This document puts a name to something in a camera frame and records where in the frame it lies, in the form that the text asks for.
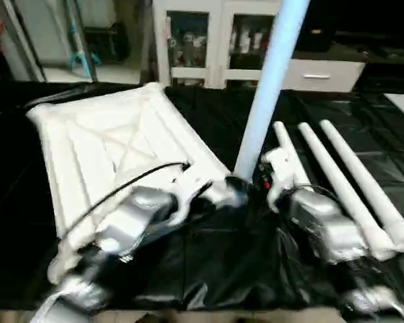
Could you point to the white drawer unit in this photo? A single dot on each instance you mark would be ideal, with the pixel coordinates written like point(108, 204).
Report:
point(323, 75)

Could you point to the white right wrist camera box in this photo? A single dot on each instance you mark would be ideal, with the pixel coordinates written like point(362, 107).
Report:
point(279, 171)

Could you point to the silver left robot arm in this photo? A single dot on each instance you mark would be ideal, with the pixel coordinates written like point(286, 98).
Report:
point(121, 232)

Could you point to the white plastic table top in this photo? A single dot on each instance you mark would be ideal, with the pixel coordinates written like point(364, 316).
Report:
point(108, 141)

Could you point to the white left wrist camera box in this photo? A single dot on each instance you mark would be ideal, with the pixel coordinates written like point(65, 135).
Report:
point(188, 192)

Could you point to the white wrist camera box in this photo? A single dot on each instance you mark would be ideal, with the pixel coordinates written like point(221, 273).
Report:
point(279, 171)
point(188, 192)

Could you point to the white plastic table leg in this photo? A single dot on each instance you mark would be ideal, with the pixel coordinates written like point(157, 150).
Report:
point(370, 182)
point(269, 87)
point(286, 148)
point(343, 188)

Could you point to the blue metal stand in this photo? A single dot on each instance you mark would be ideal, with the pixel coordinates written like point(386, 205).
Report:
point(81, 47)

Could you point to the white glass-door cabinet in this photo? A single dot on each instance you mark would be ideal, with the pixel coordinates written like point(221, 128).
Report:
point(202, 40)

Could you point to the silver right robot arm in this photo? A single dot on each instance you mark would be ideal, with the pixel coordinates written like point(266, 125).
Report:
point(330, 232)

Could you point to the black work mat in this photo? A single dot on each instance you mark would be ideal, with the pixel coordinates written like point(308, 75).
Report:
point(215, 269)

